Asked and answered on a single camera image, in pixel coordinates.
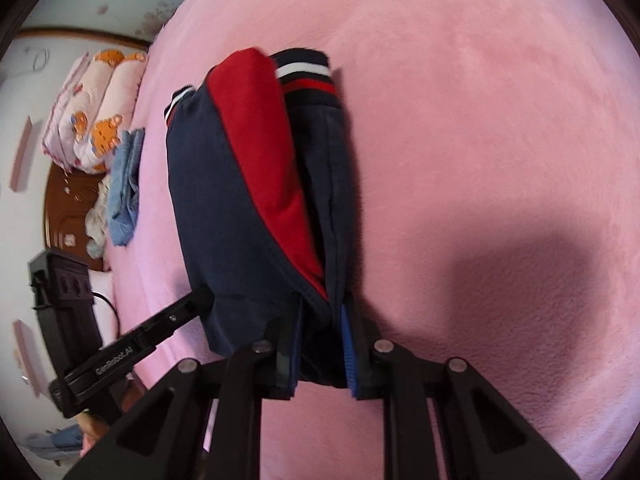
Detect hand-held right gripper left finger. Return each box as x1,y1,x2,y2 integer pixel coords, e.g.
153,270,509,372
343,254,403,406
62,299,305,480

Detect white floral cloth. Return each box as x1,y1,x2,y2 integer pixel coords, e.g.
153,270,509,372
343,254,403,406
84,176,114,259

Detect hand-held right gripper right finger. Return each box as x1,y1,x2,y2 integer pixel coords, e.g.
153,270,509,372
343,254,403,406
341,294,584,480

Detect brown wooden headboard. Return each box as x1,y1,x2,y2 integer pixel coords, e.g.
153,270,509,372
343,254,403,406
43,162,112,274

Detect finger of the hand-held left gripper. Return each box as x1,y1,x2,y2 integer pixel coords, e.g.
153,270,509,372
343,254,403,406
120,286,217,356

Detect black cable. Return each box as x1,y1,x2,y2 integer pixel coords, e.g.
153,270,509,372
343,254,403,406
91,290,122,342

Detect blue denim cloth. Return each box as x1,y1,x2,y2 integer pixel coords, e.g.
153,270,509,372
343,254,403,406
108,127,146,247

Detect pink blanket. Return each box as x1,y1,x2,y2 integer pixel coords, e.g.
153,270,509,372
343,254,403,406
104,0,637,480

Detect red and navy jacket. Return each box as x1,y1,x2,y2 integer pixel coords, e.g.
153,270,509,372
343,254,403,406
164,47,359,389

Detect pink cartoon print pillows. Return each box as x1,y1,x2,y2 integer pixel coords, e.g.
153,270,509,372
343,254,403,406
41,49,149,176

